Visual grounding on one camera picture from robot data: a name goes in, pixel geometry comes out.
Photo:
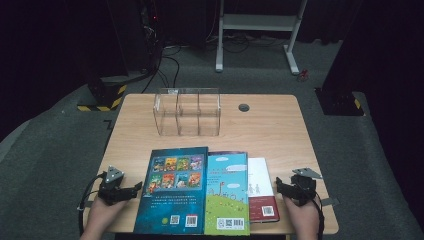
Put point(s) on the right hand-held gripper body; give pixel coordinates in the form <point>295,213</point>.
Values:
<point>303,188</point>

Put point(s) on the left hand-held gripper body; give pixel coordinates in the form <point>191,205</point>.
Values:
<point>111,191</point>

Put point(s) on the white red book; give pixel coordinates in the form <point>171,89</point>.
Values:
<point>263,206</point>

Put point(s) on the dark blue picture book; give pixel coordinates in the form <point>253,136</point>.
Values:
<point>173,206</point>

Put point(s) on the light blue green picture book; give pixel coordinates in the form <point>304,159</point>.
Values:
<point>226,200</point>

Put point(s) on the clear acrylic book rack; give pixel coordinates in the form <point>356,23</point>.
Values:
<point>178,113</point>

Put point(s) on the person's left hand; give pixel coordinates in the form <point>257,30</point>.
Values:
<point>101,215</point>

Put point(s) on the person's right hand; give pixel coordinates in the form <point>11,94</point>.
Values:
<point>305,220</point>

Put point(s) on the grey tape piece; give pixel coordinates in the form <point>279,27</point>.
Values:
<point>330,201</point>

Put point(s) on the black floor tape mark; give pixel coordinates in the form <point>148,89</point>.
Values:
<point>109,125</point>

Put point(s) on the black yellow striped stand base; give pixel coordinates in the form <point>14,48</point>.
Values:
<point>106,95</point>

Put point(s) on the small red object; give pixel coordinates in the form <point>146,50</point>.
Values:
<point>302,75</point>

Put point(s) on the dark equipment rack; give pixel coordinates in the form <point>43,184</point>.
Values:
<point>136,33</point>

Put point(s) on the white metal stand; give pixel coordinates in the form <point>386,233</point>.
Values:
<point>256,22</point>

